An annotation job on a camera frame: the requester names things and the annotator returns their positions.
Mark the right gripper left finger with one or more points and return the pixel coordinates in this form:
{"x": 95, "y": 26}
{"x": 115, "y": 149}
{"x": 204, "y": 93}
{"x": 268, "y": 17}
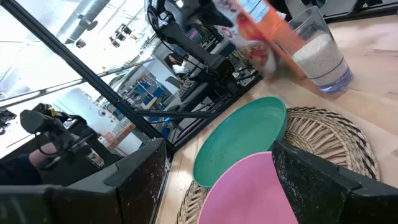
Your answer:
{"x": 93, "y": 202}

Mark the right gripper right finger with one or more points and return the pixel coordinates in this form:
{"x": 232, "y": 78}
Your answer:
{"x": 326, "y": 199}

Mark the orange pumpkin cereal box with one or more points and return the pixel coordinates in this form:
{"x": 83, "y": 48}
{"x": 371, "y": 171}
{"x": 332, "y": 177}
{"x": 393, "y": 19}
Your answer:
{"x": 258, "y": 31}

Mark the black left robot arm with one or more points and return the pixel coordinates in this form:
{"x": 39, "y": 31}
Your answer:
{"x": 192, "y": 43}

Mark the round woven straw placemat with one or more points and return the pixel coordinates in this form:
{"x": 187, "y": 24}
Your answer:
{"x": 326, "y": 137}

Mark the person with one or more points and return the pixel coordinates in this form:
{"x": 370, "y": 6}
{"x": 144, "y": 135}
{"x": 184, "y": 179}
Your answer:
{"x": 40, "y": 161}
{"x": 175, "y": 63}

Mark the pink bowl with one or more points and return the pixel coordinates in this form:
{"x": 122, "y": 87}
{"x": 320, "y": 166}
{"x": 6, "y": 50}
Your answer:
{"x": 245, "y": 193}

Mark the black device on stand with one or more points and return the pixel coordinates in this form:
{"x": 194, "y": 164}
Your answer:
{"x": 53, "y": 127}

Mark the green plate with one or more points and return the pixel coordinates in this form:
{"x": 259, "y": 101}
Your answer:
{"x": 242, "y": 137}

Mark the clear glass with white filling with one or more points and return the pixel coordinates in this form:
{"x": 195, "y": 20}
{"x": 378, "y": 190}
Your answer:
{"x": 323, "y": 62}

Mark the black aluminium table frame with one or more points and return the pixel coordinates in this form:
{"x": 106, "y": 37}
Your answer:
{"x": 77, "y": 67}

